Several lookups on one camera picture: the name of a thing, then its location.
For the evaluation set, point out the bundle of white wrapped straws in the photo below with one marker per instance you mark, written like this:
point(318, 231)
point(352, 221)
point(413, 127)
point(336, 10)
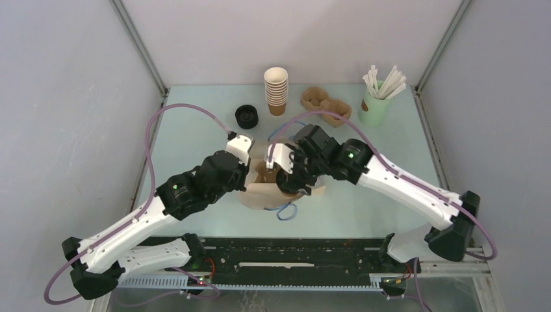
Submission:
point(388, 88)

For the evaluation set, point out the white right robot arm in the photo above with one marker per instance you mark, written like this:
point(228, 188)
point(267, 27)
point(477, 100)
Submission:
point(449, 216)

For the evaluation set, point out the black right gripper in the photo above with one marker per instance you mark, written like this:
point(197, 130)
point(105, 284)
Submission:
point(290, 182)

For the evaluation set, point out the stack of brown paper cups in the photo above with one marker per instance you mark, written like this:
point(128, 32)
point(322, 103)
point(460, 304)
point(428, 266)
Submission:
point(276, 90)

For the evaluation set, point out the green straw holder cup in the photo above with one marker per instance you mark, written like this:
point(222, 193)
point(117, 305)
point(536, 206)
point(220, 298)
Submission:
point(373, 110)

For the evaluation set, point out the paper takeout bag blue handles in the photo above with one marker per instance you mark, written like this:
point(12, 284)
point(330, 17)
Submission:
point(264, 196)

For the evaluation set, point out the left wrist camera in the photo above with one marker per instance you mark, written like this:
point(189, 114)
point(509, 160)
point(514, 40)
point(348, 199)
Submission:
point(240, 146)

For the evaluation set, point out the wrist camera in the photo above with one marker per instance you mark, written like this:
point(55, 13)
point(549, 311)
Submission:
point(240, 146)
point(281, 155)

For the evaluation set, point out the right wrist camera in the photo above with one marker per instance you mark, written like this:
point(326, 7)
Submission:
point(281, 155)

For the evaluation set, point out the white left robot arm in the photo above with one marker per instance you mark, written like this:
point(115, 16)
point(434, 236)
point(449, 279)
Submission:
point(117, 253)

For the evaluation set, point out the stack of black cup lids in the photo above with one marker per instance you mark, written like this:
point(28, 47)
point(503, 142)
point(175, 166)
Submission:
point(247, 116)

